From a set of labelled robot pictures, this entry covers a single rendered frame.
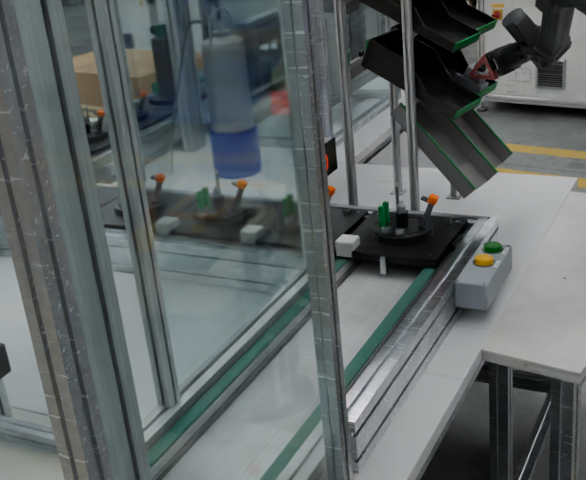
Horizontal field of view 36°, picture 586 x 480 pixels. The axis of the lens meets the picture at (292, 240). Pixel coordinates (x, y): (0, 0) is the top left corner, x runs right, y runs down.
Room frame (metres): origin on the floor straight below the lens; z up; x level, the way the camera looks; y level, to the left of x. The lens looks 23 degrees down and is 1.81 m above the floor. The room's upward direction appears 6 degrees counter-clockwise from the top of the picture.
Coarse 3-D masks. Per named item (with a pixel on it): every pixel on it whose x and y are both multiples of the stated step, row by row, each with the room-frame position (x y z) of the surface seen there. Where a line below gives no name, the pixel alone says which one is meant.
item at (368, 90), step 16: (368, 16) 3.36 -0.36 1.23; (384, 16) 3.50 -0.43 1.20; (368, 32) 3.35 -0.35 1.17; (384, 32) 3.49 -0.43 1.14; (336, 48) 3.10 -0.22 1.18; (352, 48) 3.22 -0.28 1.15; (336, 64) 3.10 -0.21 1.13; (336, 80) 3.09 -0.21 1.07; (352, 80) 3.20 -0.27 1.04; (368, 80) 3.33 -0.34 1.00; (384, 80) 3.47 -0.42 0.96; (336, 96) 3.08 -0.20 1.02; (352, 96) 3.19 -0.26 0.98; (368, 96) 3.32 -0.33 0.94; (384, 96) 3.46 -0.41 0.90; (336, 112) 3.07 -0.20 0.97; (352, 112) 3.18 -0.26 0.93; (336, 128) 3.06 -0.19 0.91
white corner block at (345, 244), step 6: (342, 234) 1.93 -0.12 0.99; (348, 234) 1.93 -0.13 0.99; (336, 240) 1.91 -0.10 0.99; (342, 240) 1.90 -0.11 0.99; (348, 240) 1.90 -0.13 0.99; (354, 240) 1.90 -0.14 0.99; (336, 246) 1.90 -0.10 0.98; (342, 246) 1.89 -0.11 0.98; (348, 246) 1.89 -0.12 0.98; (354, 246) 1.89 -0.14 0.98; (336, 252) 1.90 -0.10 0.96; (342, 252) 1.89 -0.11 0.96; (348, 252) 1.89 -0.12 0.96
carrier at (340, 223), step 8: (336, 208) 2.16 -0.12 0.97; (336, 216) 2.10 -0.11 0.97; (344, 216) 2.09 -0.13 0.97; (352, 216) 2.09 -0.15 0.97; (360, 216) 2.08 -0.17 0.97; (336, 224) 2.05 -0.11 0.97; (344, 224) 2.05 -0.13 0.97; (352, 224) 2.04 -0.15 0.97; (336, 232) 2.00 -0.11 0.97; (344, 232) 1.99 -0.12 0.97
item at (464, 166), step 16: (400, 112) 2.19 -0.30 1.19; (416, 112) 2.26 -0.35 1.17; (432, 112) 2.28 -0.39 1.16; (416, 128) 2.16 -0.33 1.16; (432, 128) 2.25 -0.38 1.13; (448, 128) 2.25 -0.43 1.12; (432, 144) 2.14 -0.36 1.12; (448, 144) 2.23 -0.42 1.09; (464, 144) 2.22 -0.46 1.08; (432, 160) 2.14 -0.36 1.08; (448, 160) 2.11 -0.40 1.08; (464, 160) 2.21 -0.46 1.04; (480, 160) 2.19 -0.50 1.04; (448, 176) 2.11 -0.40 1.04; (464, 176) 2.08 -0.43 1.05; (480, 176) 2.19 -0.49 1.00; (464, 192) 2.09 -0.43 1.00
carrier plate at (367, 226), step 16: (368, 224) 2.03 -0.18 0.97; (448, 224) 1.98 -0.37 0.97; (464, 224) 1.97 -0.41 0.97; (368, 240) 1.93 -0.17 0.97; (432, 240) 1.90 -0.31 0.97; (448, 240) 1.89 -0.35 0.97; (336, 256) 1.90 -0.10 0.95; (352, 256) 1.88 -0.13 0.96; (368, 256) 1.86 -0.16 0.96; (400, 256) 1.83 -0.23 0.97; (416, 256) 1.82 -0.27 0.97; (432, 256) 1.81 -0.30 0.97
